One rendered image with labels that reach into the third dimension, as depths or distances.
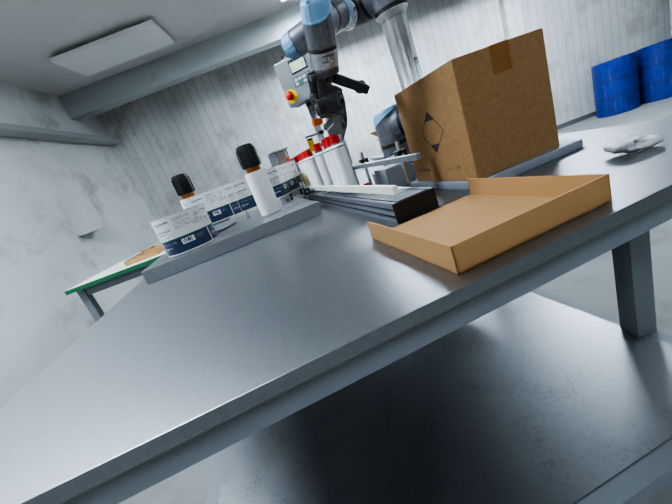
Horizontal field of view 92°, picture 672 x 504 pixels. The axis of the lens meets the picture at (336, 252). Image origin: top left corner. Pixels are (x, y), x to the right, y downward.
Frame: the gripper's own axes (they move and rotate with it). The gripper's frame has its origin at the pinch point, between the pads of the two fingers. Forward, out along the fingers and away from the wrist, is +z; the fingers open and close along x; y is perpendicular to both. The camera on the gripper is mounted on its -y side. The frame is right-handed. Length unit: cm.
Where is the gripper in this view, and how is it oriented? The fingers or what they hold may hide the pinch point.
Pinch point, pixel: (343, 135)
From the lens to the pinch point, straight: 107.9
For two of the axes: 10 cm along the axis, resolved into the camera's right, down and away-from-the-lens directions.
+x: 3.8, 6.2, -6.8
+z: 1.6, 6.8, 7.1
